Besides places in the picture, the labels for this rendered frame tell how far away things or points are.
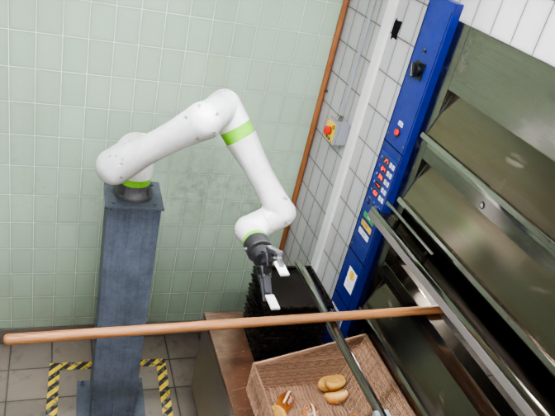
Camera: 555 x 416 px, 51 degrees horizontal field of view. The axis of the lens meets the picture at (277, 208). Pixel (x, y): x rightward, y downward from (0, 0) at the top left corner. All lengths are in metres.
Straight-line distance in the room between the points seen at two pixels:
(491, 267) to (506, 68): 0.59
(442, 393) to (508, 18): 1.20
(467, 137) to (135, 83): 1.44
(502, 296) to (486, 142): 0.47
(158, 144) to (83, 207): 1.05
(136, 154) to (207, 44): 0.82
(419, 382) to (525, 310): 0.58
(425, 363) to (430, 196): 0.59
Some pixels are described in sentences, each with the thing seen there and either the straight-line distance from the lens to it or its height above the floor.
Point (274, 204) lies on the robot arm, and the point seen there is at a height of 1.39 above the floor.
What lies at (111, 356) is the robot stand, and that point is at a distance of 2.75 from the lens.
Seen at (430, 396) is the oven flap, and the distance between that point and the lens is 2.15.
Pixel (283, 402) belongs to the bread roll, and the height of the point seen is 0.64.
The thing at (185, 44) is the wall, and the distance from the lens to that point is 2.65.
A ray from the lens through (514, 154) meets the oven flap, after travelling 1.83.
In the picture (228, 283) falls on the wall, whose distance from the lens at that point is 3.35.
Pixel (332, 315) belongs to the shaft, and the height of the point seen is 1.20.
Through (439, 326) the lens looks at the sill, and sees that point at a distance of 2.12.
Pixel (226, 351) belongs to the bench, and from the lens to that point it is 2.62.
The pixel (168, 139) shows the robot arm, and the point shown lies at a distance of 1.93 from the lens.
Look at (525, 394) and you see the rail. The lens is 1.61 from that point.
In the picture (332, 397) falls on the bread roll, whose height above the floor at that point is 0.64.
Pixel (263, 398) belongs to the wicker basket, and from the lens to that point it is 2.29.
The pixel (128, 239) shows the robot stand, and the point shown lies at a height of 1.05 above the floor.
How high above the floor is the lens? 2.37
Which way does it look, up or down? 29 degrees down
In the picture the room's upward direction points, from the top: 14 degrees clockwise
